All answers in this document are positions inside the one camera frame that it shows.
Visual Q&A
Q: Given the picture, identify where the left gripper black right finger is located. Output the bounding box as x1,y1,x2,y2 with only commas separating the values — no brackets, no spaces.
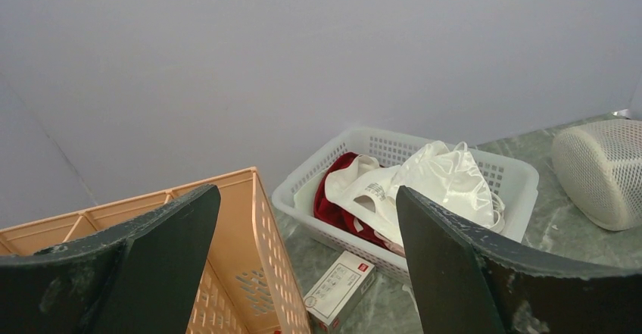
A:
396,186,641,333

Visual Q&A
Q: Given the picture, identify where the cylindrical white mesh laundry bag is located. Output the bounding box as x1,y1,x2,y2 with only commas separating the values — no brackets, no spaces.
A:
551,119,641,231

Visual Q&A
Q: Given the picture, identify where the orange plastic file organizer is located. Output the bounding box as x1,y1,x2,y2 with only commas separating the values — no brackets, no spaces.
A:
1,167,311,333

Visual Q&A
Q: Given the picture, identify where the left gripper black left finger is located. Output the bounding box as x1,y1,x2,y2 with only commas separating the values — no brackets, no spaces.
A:
1,184,221,333

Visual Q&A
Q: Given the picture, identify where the small white red box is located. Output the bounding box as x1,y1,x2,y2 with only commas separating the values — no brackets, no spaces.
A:
304,251,376,333

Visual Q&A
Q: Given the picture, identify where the white plastic laundry basket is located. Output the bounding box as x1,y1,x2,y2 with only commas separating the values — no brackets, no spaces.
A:
272,127,539,284

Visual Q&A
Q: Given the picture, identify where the white satin garment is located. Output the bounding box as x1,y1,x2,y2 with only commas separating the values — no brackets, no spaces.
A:
386,141,505,255

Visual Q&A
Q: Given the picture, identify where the red velvet garment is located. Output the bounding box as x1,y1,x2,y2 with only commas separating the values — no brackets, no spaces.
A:
313,152,399,250

